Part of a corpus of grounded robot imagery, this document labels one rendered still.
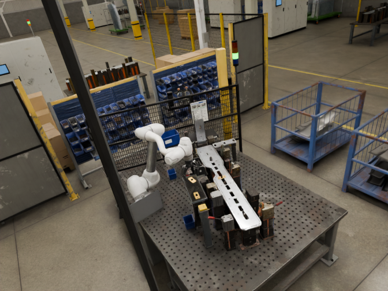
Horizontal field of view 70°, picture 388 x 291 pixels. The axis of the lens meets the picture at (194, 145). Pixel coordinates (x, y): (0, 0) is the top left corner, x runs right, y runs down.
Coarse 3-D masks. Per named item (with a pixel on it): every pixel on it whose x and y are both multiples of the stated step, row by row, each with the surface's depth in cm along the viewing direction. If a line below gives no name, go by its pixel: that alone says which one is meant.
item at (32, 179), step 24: (0, 96) 341; (24, 96) 353; (0, 120) 350; (24, 120) 366; (0, 144) 360; (24, 144) 377; (48, 144) 392; (0, 168) 371; (24, 168) 388; (48, 168) 408; (0, 192) 382; (24, 192) 401; (48, 192) 422; (72, 192) 440; (0, 216) 394
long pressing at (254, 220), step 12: (204, 156) 316; (216, 156) 313; (216, 180) 277; (228, 180) 274; (228, 192) 259; (240, 192) 257; (228, 204) 245; (240, 204) 243; (240, 216) 232; (252, 216) 230; (240, 228) 221; (252, 228) 220
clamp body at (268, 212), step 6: (264, 204) 231; (270, 204) 230; (264, 210) 226; (270, 210) 228; (264, 216) 230; (270, 216) 232; (264, 222) 234; (270, 222) 239; (264, 228) 238; (270, 228) 240; (264, 234) 241; (270, 234) 244
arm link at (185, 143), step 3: (183, 138) 233; (186, 138) 233; (180, 141) 232; (183, 141) 231; (186, 141) 231; (189, 141) 233; (180, 144) 233; (183, 144) 231; (186, 144) 231; (189, 144) 233; (183, 147) 230; (186, 147) 231; (189, 147) 233; (186, 150) 231; (189, 150) 234; (186, 153) 232; (189, 153) 236
